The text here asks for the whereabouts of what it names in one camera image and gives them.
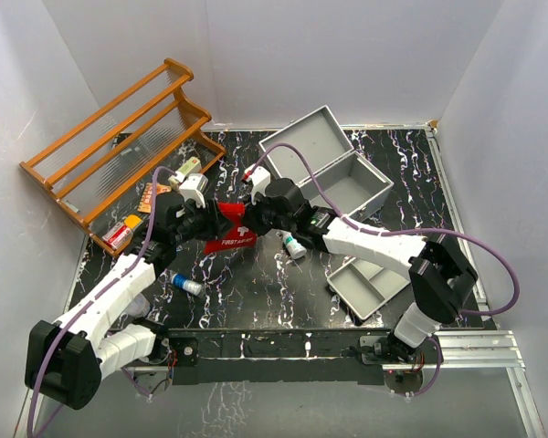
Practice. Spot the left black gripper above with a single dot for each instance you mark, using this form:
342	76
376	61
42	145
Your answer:
216	223

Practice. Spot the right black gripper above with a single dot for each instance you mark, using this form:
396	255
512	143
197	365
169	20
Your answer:
251	215

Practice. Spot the red first aid pouch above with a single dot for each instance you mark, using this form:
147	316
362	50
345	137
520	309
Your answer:
238	236

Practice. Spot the white green-label pill bottle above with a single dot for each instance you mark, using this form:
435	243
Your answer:
294	247

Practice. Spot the blue white tube bottle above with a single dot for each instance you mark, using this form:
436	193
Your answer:
190	286

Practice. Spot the grey metal case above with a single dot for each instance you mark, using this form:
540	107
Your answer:
324	155

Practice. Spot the grey divider tray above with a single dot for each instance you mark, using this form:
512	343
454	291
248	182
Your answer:
365	287

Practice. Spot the brown glass bottle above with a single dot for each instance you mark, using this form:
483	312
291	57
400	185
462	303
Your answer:
132	221

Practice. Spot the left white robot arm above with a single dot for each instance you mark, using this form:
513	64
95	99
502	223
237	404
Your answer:
68	359

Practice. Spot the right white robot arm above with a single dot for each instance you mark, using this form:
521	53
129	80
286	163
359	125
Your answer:
440	275

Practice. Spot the white medicine box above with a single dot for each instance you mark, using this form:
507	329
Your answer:
192	165

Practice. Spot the orange patterned packet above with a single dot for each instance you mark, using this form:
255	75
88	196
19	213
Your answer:
145	204

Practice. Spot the red white small box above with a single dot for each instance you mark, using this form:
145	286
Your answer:
117	236

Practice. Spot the clear plastic cup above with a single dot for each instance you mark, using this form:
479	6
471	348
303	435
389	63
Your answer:
139	307

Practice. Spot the wooden shelf rack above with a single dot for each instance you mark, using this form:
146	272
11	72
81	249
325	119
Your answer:
89	170

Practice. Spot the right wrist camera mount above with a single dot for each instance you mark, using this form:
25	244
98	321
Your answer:
257	177

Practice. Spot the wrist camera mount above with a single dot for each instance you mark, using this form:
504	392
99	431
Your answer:
257	177
192	189

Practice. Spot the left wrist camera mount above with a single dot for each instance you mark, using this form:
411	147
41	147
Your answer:
192	189

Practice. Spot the black base frame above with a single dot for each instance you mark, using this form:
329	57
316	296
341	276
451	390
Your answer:
189	357

